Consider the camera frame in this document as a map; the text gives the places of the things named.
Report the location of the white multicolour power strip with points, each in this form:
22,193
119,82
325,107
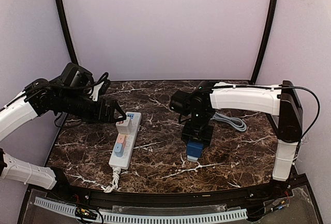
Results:
124,161

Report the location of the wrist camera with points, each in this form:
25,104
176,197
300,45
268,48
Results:
180,103
81,82

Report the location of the light blue plug adapter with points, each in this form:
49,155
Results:
118,149

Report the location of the dark blue cube socket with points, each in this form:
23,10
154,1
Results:
194,149

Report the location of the white cube socket adapter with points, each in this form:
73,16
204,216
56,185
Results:
124,127

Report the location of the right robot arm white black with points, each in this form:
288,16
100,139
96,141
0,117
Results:
276,100

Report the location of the pink plug adapter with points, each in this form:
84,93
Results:
121,139

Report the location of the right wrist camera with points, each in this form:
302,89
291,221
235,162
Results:
180,103

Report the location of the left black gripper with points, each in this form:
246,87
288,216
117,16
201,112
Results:
104,110

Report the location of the white slotted cable duct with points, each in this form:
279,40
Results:
140,215

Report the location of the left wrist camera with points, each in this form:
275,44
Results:
81,82

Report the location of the black front table rail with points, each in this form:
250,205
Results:
244,197

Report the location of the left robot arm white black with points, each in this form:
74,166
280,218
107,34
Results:
41,96

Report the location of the right black frame post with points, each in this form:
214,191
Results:
264,41

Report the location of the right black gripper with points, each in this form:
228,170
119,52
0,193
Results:
197,136

